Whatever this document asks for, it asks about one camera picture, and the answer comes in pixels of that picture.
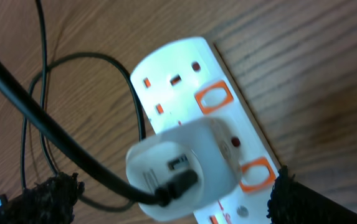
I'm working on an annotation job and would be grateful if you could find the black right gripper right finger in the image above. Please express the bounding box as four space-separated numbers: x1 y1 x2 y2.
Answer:
267 166 357 224

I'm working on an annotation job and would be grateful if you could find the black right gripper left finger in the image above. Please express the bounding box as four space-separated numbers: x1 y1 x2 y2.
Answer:
0 172 85 224

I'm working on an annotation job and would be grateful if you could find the black charging cable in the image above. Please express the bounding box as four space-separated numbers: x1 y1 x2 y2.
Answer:
0 0 198 213

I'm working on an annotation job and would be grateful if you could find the white charger plug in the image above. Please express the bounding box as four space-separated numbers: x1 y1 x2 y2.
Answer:
126 117 240 222

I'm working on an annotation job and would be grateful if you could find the white power strip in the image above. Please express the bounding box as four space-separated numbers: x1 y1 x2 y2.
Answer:
130 37 280 223

